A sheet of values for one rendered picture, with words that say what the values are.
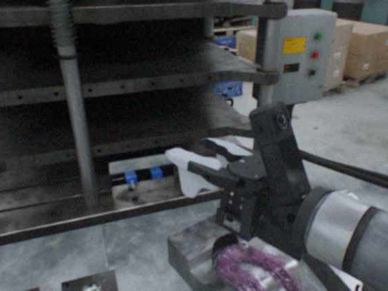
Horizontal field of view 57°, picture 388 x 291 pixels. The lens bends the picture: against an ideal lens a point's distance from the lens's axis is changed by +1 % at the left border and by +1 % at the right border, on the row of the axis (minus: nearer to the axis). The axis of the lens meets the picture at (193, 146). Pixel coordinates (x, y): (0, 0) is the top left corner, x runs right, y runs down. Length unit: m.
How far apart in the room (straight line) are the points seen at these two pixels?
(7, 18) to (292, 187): 1.10
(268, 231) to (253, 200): 0.05
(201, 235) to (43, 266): 0.53
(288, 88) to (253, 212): 1.32
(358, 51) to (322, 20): 3.87
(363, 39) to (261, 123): 5.15
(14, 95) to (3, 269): 0.57
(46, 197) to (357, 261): 1.41
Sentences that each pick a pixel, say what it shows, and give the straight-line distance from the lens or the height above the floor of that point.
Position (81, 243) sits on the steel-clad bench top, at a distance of 1.35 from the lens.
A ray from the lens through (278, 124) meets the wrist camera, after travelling 0.40.
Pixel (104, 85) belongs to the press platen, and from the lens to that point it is 1.34.
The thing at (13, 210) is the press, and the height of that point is 0.79.
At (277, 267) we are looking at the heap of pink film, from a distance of 1.09.
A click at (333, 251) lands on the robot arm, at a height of 1.44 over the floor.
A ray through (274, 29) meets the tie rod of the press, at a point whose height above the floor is 1.45.
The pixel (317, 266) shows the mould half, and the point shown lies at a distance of 1.23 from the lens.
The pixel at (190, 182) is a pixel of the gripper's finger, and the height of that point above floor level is 1.43.
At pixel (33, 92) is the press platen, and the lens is 1.35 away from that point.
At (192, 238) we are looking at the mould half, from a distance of 1.15.
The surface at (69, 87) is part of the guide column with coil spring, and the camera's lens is 1.29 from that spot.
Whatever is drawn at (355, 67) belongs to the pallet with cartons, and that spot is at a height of 0.28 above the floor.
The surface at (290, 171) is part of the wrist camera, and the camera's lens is 0.41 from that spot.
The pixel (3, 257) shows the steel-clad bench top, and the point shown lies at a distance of 1.40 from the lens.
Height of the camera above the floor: 1.70
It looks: 28 degrees down
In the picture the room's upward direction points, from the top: straight up
